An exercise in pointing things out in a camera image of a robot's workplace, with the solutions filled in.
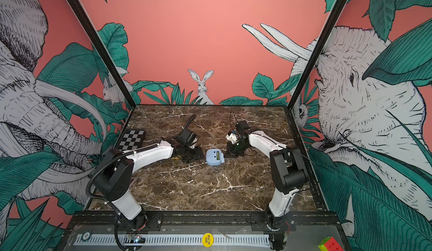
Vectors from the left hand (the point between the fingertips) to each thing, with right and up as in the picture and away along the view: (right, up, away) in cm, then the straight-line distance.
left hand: (204, 156), depth 89 cm
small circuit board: (-27, -32, -19) cm, 46 cm away
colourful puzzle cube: (+53, -31, -22) cm, 65 cm away
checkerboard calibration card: (-44, +8, +9) cm, 46 cm away
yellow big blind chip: (+3, -32, -19) cm, 37 cm away
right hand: (+11, +2, -1) cm, 11 cm away
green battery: (+7, 0, +4) cm, 8 cm away
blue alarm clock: (+4, -1, +3) cm, 5 cm away
